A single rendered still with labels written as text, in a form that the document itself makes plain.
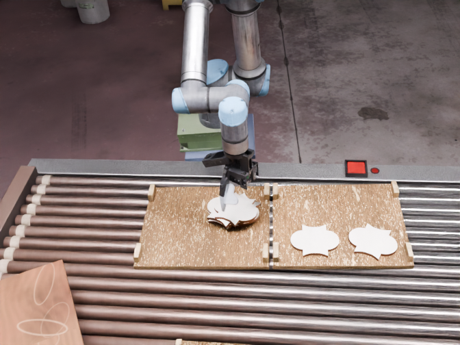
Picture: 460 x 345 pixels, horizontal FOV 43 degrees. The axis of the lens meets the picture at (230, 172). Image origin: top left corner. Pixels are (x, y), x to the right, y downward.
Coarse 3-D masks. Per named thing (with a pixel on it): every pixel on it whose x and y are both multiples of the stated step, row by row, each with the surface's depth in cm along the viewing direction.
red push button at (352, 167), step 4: (348, 164) 206; (352, 164) 206; (356, 164) 206; (360, 164) 206; (364, 164) 206; (348, 168) 204; (352, 168) 204; (356, 168) 204; (360, 168) 204; (364, 168) 204; (352, 172) 203; (356, 172) 203; (360, 172) 203; (364, 172) 202
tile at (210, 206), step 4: (212, 200) 190; (208, 204) 189; (212, 204) 189; (208, 208) 187; (212, 208) 187; (212, 212) 186; (208, 216) 185; (212, 216) 185; (216, 220) 184; (220, 220) 183; (224, 220) 183; (224, 224) 182; (228, 224) 182; (232, 224) 183; (240, 224) 183
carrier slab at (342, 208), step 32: (288, 192) 197; (320, 192) 196; (352, 192) 194; (384, 192) 193; (288, 224) 186; (320, 224) 185; (352, 224) 184; (384, 224) 183; (288, 256) 176; (320, 256) 175; (352, 256) 174
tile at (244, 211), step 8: (216, 200) 188; (240, 200) 188; (248, 200) 187; (216, 208) 186; (232, 208) 185; (240, 208) 185; (248, 208) 185; (256, 208) 184; (216, 216) 183; (224, 216) 183; (232, 216) 182; (240, 216) 182; (248, 216) 182; (256, 216) 183
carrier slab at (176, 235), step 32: (160, 192) 201; (192, 192) 200; (256, 192) 198; (160, 224) 190; (192, 224) 189; (256, 224) 187; (160, 256) 180; (192, 256) 179; (224, 256) 178; (256, 256) 177
